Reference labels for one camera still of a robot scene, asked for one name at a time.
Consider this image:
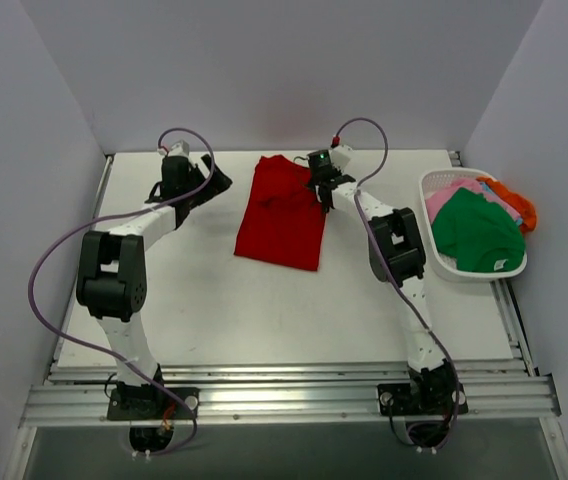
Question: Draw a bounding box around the pink t-shirt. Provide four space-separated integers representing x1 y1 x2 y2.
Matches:
425 178 483 223

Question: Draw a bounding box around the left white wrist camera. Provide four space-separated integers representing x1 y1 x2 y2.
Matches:
157 140 190 157

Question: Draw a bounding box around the green t-shirt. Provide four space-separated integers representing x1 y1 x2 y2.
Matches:
431 189 526 274

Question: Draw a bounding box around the light blue t-shirt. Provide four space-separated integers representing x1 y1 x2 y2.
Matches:
479 181 523 225

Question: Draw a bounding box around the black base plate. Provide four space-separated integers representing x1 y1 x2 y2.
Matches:
376 383 456 416
107 384 200 421

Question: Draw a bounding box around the red t-shirt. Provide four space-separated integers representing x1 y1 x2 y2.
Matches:
234 155 326 272

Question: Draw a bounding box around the white laundry basket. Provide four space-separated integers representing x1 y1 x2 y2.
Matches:
418 168 528 282

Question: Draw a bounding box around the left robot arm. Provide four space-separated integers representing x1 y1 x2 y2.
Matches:
76 153 232 419

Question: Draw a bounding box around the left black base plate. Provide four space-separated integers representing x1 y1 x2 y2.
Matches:
107 384 200 421

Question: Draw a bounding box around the orange t-shirt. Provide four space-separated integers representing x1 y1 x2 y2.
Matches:
476 176 538 235

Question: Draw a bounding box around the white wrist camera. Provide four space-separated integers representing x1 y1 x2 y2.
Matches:
157 140 190 157
329 135 354 171

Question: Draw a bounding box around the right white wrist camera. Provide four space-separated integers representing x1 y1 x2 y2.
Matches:
329 135 354 171

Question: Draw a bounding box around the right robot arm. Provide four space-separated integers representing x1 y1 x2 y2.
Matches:
307 145 461 413

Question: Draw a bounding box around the aluminium rail frame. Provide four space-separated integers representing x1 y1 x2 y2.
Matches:
18 154 563 429

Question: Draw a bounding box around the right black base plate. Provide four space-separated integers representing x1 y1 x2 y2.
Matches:
376 383 456 416

